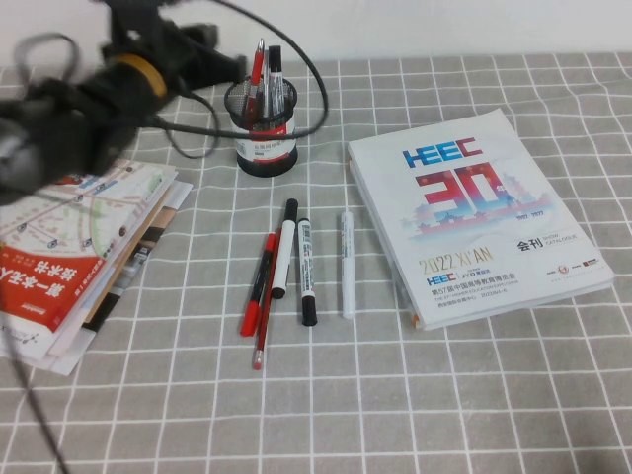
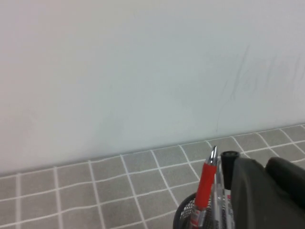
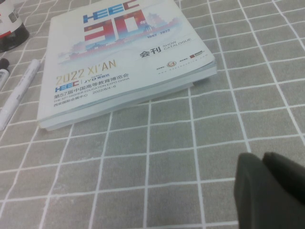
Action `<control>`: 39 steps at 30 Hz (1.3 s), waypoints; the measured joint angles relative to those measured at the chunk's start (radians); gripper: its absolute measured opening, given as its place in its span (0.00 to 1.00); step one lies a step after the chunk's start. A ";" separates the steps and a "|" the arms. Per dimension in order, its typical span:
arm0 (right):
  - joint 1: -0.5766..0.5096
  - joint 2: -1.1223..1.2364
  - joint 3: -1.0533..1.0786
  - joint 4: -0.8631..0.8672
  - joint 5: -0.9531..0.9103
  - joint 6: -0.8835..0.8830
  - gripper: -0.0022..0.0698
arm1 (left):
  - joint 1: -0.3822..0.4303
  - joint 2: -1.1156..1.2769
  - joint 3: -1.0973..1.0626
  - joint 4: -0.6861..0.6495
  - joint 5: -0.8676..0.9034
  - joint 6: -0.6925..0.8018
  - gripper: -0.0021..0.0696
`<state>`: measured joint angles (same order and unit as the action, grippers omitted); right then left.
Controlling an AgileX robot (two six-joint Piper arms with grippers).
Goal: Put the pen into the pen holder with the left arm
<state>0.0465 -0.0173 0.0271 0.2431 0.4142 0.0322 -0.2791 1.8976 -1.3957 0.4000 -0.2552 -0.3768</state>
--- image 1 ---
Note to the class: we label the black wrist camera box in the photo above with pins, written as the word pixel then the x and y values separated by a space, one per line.
pixel 200 33

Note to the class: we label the black mesh pen holder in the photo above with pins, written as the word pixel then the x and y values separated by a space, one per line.
pixel 266 155

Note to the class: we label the white paper folder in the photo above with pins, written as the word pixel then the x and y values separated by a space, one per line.
pixel 69 361

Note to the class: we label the white HEEC catalogue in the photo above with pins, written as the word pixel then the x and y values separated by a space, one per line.
pixel 469 222

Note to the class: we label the black marker with white label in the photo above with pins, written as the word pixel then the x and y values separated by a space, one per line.
pixel 307 266

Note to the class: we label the red pencil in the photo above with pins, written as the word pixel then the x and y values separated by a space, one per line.
pixel 261 336

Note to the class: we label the black silver marker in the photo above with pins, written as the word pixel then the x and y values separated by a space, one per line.
pixel 274 64

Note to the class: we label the red click pen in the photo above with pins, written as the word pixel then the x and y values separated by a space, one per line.
pixel 256 69

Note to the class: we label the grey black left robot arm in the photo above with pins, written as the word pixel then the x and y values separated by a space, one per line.
pixel 59 128

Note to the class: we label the white marker with black caps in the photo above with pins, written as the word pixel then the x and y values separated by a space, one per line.
pixel 284 247

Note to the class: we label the thin beige edged book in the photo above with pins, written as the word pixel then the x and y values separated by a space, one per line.
pixel 116 276

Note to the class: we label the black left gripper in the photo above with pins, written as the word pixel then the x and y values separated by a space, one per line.
pixel 148 39

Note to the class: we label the red and black pen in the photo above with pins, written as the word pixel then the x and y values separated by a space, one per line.
pixel 253 306

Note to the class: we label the stack of red-white magazines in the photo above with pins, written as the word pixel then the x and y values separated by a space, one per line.
pixel 20 341

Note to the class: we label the white pen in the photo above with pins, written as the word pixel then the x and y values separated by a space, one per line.
pixel 348 266

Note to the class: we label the photo cover magazine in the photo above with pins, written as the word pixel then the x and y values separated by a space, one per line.
pixel 143 247

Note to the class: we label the red white map cover book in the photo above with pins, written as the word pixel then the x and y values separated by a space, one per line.
pixel 49 276

